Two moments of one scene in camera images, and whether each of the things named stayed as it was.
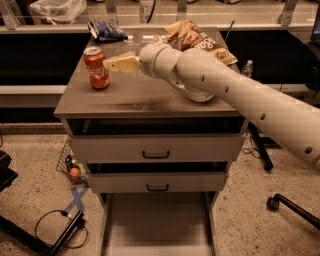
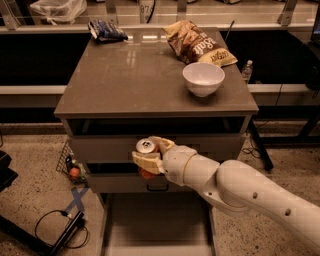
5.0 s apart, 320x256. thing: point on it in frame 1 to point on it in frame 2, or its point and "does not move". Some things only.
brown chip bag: x=184 y=35 does not move
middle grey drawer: x=154 y=183 does not move
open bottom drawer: x=157 y=223 does not move
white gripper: x=148 y=60 to x=175 y=162
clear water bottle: x=248 y=68 does not move
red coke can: x=97 y=68 to x=146 y=145
